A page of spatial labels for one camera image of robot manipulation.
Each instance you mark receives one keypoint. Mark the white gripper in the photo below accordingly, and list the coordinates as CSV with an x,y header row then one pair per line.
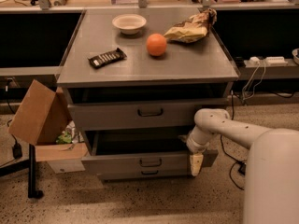
x,y
196,146

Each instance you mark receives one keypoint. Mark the grey drawer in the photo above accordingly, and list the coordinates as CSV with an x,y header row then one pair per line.
x,y
142,174
146,114
127,151

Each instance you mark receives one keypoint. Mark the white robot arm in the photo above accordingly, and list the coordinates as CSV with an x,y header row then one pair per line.
x,y
272,172

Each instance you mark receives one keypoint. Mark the grey top drawer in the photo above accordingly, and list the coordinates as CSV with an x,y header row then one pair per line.
x,y
146,114

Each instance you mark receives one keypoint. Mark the grey bottom drawer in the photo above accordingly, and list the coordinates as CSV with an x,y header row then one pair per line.
x,y
142,174

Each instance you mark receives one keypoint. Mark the grey drawer cabinet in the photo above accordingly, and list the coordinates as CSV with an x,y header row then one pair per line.
x,y
200,70

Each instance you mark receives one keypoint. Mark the black power adapter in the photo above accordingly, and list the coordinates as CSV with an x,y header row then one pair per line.
x,y
242,168

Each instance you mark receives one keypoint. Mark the orange fruit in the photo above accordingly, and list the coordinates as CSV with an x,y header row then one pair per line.
x,y
156,45

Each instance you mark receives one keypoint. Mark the black snack bar wrapper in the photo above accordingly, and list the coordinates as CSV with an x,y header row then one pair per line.
x,y
107,58

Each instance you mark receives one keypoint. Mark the yellow brown chip bag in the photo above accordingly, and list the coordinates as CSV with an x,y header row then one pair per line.
x,y
194,28

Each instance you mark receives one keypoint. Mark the white power strip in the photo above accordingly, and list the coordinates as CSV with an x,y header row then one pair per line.
x,y
268,61

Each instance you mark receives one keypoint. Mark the green snack packet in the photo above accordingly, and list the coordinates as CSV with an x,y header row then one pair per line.
x,y
64,138

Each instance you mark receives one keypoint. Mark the white bowl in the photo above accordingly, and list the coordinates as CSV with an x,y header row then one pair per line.
x,y
129,24

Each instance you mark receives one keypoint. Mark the brown cardboard box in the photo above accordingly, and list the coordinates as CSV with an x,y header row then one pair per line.
x,y
41,117

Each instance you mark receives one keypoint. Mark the black table leg left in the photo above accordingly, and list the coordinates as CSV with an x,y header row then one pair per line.
x,y
33,192

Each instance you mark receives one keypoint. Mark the black plug adapter left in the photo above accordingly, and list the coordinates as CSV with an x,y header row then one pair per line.
x,y
17,152

